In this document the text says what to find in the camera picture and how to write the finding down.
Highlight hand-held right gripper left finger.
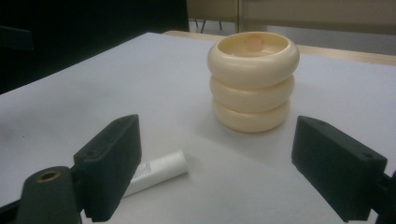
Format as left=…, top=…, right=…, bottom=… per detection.
left=73, top=114, right=143, bottom=223

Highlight cream ribbed round container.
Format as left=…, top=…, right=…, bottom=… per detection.
left=207, top=31, right=301, bottom=134

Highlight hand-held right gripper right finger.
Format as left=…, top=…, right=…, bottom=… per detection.
left=290, top=115, right=389, bottom=223

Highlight metal stand legs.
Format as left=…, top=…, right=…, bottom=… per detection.
left=193, top=19, right=223, bottom=35

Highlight white cosmetic tube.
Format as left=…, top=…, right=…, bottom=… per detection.
left=122, top=149, right=190, bottom=199

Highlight dark curtain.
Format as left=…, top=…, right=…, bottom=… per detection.
left=0, top=0, right=191, bottom=95

